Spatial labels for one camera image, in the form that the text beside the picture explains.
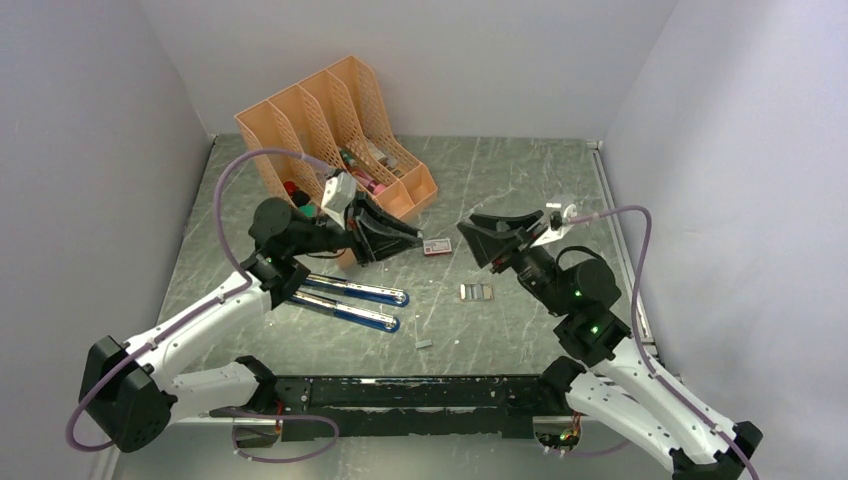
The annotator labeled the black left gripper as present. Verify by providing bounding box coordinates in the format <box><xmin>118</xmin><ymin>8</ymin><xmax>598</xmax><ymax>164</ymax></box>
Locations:
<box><xmin>288</xmin><ymin>190</ymin><xmax>424</xmax><ymax>267</ymax></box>

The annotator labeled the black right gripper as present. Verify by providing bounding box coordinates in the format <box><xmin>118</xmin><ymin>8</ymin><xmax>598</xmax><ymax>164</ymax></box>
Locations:
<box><xmin>458</xmin><ymin>210</ymin><xmax>569</xmax><ymax>316</ymax></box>

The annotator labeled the small staple box sleeve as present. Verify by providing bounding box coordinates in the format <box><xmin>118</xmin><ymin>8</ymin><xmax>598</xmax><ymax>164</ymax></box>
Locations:
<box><xmin>422</xmin><ymin>238</ymin><xmax>453</xmax><ymax>256</ymax></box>

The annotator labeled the blue metal stapler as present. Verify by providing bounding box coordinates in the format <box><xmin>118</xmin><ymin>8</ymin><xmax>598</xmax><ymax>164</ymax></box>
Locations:
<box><xmin>288</xmin><ymin>272</ymin><xmax>411</xmax><ymax>335</ymax></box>

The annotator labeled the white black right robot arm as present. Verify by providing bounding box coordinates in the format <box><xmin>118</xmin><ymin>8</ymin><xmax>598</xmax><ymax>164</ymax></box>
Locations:
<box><xmin>457</xmin><ymin>205</ymin><xmax>763</xmax><ymax>479</ymax></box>

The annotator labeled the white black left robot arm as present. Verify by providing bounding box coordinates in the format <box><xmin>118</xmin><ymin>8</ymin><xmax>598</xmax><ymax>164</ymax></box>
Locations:
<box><xmin>78</xmin><ymin>193</ymin><xmax>422</xmax><ymax>453</ymax></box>

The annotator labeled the pink marker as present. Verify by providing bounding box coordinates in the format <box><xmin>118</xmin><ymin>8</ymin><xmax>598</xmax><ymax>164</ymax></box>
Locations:
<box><xmin>351</xmin><ymin>168</ymin><xmax>386</xmax><ymax>195</ymax></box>

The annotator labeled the green round item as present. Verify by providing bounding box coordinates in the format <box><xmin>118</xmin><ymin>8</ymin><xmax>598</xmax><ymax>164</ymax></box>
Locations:
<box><xmin>298</xmin><ymin>204</ymin><xmax>320</xmax><ymax>220</ymax></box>

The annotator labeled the green capped marker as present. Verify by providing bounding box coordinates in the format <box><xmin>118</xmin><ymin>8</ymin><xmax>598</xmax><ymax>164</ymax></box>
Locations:
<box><xmin>340</xmin><ymin>149</ymin><xmax>356</xmax><ymax>167</ymax></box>

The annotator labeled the grey white item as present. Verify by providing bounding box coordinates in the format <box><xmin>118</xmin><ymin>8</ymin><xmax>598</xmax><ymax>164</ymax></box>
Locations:
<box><xmin>367</xmin><ymin>143</ymin><xmax>398</xmax><ymax>169</ymax></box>

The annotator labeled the black round item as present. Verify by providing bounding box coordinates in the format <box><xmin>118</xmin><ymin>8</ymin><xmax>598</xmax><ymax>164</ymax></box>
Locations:
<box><xmin>290</xmin><ymin>190</ymin><xmax>311</xmax><ymax>208</ymax></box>

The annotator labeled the red round item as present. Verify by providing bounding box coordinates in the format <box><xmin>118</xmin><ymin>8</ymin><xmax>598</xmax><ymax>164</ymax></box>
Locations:
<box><xmin>283</xmin><ymin>181</ymin><xmax>299</xmax><ymax>196</ymax></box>

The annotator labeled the orange plastic file organizer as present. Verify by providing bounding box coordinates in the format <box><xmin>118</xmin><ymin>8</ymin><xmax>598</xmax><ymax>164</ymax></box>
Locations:
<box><xmin>234</xmin><ymin>54</ymin><xmax>439</xmax><ymax>270</ymax></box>

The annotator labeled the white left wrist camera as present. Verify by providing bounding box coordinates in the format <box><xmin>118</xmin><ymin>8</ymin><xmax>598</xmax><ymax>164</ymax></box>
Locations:
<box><xmin>321</xmin><ymin>170</ymin><xmax>358</xmax><ymax>216</ymax></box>

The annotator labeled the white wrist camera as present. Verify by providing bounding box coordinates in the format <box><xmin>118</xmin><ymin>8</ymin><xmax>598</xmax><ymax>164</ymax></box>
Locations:
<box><xmin>531</xmin><ymin>201</ymin><xmax>577</xmax><ymax>247</ymax></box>
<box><xmin>321</xmin><ymin>170</ymin><xmax>358</xmax><ymax>216</ymax></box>

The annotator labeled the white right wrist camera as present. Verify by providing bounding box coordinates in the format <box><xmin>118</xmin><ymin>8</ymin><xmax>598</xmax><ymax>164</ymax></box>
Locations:
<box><xmin>531</xmin><ymin>201</ymin><xmax>577</xmax><ymax>247</ymax></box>

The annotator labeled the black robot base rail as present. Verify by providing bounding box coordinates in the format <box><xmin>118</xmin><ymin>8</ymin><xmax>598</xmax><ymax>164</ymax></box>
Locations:
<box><xmin>241</xmin><ymin>374</ymin><xmax>573</xmax><ymax>441</ymax></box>

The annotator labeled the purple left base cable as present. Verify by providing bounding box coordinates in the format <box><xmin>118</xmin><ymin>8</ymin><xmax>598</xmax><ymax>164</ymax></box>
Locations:
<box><xmin>218</xmin><ymin>409</ymin><xmax>340</xmax><ymax>464</ymax></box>

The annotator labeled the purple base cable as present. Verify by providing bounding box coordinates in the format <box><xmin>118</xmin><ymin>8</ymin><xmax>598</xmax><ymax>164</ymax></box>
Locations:
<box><xmin>543</xmin><ymin>437</ymin><xmax>631</xmax><ymax>460</ymax></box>
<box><xmin>218</xmin><ymin>409</ymin><xmax>340</xmax><ymax>464</ymax></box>

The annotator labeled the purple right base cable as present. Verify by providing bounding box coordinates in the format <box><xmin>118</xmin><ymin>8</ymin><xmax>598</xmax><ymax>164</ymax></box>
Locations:
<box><xmin>543</xmin><ymin>437</ymin><xmax>631</xmax><ymax>460</ymax></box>

